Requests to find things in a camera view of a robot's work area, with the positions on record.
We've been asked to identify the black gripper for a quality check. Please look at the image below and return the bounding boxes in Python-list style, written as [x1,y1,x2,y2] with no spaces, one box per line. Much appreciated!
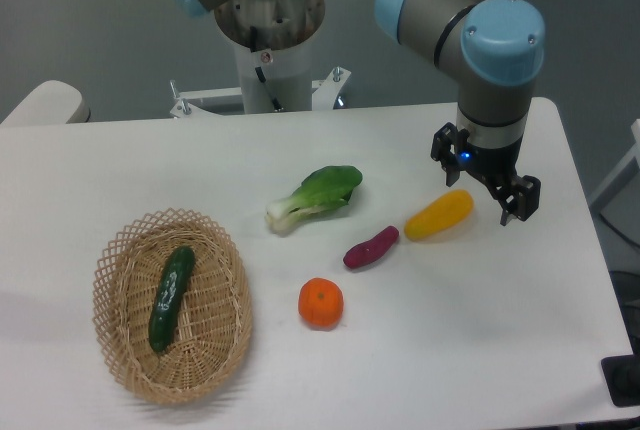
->
[430,121,541,226]

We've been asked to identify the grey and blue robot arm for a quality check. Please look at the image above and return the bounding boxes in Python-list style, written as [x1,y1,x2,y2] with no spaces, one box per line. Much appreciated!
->
[176,0,546,221]

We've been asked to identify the green cucumber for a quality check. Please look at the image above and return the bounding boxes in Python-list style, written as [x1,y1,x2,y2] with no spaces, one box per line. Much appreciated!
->
[148,246,195,353]

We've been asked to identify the woven wicker basket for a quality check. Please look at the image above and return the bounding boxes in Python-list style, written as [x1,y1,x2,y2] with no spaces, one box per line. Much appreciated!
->
[93,209,252,405]

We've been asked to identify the yellow squash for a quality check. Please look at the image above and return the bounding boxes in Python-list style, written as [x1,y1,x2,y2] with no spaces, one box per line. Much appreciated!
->
[404,190,475,241]

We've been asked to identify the white furniture at right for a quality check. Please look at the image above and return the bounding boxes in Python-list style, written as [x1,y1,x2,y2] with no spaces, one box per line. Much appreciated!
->
[587,119,639,213]

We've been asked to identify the purple sweet potato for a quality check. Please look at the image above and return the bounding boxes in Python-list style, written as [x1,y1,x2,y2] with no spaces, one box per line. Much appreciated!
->
[343,225,399,270]

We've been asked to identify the green bok choy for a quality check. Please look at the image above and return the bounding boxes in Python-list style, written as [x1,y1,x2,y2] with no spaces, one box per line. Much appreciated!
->
[265,165,363,234]

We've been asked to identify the orange tangerine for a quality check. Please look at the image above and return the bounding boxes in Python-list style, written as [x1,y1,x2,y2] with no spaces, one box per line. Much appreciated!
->
[298,278,344,328]

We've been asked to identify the black device at table edge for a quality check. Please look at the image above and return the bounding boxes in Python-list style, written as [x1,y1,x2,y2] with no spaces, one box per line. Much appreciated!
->
[601,354,639,408]

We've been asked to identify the white chair armrest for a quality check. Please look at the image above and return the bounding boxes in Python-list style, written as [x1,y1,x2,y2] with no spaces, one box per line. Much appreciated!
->
[1,80,91,128]

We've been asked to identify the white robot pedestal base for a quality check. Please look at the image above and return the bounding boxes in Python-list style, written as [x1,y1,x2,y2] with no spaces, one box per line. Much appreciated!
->
[168,0,349,120]

